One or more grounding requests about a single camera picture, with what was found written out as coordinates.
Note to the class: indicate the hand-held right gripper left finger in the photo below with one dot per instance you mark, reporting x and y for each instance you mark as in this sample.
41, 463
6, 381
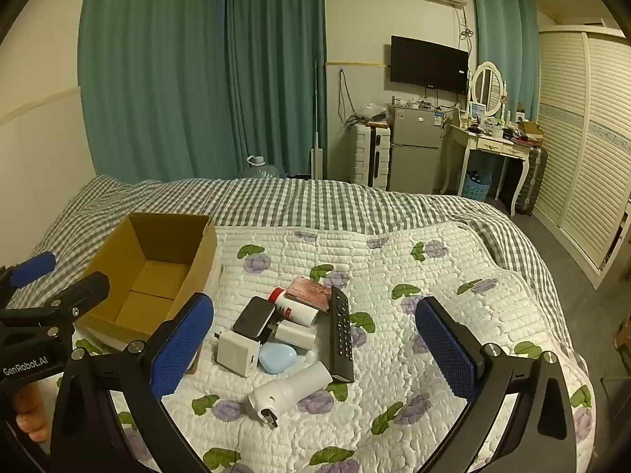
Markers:
181, 347

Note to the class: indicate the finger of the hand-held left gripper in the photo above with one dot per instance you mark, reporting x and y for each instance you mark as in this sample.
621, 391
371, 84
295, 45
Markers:
33, 264
84, 289

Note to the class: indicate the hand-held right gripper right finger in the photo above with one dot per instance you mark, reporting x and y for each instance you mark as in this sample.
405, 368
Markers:
449, 352

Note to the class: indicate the white square power adapter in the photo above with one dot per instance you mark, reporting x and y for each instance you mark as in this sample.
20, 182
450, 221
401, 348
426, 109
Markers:
237, 352

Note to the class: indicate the brown cardboard box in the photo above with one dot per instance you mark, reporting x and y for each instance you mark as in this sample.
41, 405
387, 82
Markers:
148, 276

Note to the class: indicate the black power bank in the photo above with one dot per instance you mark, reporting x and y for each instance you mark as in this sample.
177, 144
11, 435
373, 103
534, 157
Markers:
254, 319

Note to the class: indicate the light blue oval case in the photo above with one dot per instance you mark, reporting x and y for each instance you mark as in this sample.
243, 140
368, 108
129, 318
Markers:
277, 358

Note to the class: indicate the black remote control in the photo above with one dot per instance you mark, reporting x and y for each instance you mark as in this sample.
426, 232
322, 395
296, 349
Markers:
341, 337

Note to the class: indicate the white charger plug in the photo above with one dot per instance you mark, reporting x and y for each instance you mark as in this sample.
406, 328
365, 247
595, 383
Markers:
296, 335

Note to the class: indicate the white cylindrical device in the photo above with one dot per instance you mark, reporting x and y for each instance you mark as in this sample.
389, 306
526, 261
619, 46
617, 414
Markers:
288, 391

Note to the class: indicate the white bottle with red cap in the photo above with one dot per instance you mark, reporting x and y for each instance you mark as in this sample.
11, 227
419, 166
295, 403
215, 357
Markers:
295, 309

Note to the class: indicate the dark red packet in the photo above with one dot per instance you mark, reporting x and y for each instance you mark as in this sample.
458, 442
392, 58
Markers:
308, 293

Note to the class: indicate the person's left hand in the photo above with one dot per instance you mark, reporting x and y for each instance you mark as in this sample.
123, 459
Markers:
32, 411

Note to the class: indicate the white floral quilt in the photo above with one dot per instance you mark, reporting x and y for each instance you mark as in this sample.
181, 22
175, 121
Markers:
394, 305

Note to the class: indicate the blue plastic basket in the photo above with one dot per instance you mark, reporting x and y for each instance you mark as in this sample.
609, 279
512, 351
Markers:
475, 187

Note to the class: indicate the dark suitcase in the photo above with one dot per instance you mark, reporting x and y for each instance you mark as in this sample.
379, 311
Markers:
533, 177

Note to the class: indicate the clear water jug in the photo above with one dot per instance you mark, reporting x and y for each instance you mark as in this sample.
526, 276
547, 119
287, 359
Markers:
259, 167

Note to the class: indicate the checkered bed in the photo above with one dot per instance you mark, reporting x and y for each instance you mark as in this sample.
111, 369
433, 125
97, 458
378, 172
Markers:
315, 197

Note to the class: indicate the white dressing table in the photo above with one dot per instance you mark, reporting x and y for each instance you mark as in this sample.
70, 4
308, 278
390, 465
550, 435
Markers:
485, 144

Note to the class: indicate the teal curtain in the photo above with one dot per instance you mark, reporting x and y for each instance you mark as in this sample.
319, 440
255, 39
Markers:
153, 69
503, 29
278, 69

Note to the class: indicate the white mop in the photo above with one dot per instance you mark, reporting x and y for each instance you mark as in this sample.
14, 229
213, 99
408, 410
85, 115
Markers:
316, 157

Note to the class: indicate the cream slatted wardrobe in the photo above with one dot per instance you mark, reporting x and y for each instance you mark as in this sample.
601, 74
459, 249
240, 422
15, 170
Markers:
586, 148

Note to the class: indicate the clear plastic bag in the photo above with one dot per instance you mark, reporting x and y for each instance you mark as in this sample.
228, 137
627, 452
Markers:
373, 111

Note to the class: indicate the white oval mirror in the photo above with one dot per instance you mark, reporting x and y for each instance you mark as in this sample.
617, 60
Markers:
488, 83

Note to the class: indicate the black wall television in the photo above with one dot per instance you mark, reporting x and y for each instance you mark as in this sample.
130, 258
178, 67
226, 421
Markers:
428, 65

